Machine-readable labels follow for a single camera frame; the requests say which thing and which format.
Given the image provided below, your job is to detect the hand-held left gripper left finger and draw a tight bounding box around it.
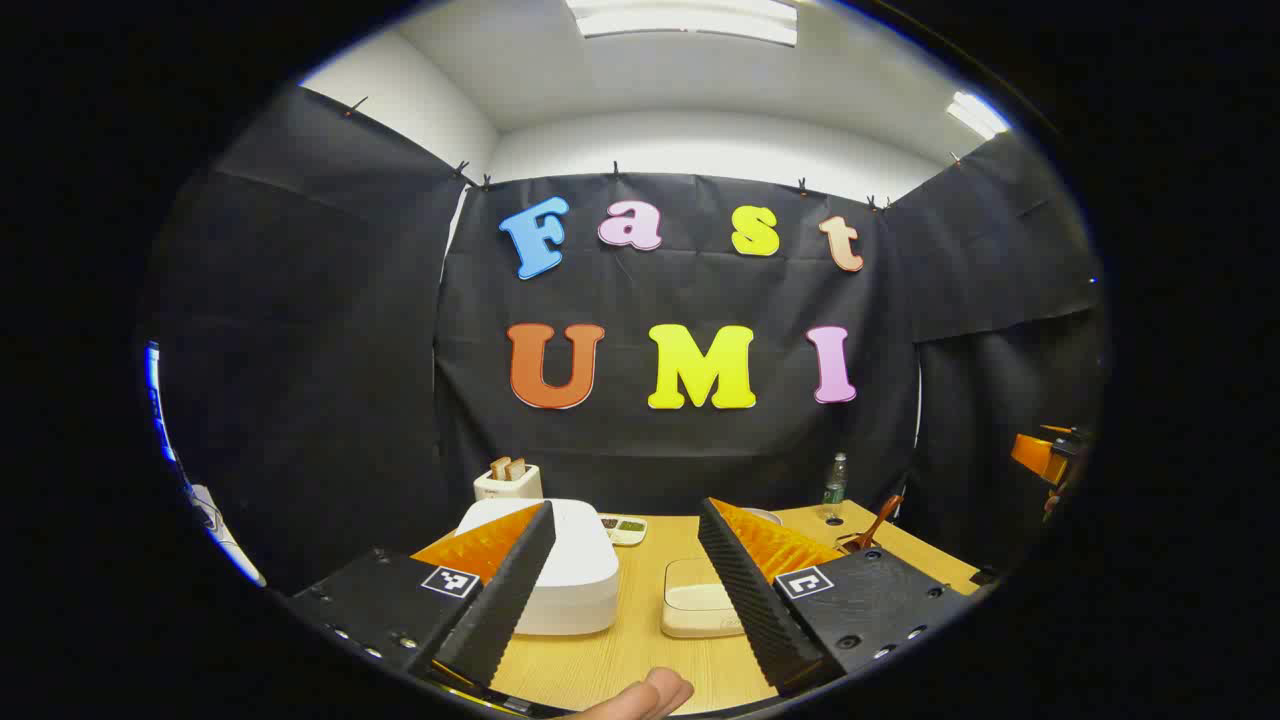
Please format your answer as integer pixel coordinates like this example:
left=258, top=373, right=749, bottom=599
left=285, top=500, right=558, bottom=691

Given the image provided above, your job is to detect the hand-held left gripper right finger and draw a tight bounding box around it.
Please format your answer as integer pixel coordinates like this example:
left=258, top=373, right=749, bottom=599
left=697, top=497, right=976, bottom=698

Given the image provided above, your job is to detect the white rice cooker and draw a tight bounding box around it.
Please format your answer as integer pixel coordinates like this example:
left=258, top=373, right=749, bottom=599
left=455, top=497, right=621, bottom=637

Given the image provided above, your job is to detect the brown wooden spoon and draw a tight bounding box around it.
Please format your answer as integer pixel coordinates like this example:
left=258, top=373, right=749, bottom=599
left=838, top=494, right=906, bottom=554

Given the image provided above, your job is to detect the white toaster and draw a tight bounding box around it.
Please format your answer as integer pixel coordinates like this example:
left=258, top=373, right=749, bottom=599
left=473, top=462, right=544, bottom=503

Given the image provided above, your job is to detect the green label water bottle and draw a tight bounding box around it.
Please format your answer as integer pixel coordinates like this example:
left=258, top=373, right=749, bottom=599
left=822, top=452, right=849, bottom=521

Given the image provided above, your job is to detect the blue white strip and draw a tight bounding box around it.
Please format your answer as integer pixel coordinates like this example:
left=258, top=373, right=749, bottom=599
left=145, top=340, right=266, bottom=588

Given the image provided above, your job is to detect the small ceiling light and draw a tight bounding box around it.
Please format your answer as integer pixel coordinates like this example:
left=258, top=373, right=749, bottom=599
left=945, top=90, right=1011, bottom=141

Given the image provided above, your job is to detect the long ceiling light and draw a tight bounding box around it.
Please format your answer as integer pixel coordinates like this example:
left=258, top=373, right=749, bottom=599
left=565, top=0, right=799, bottom=48

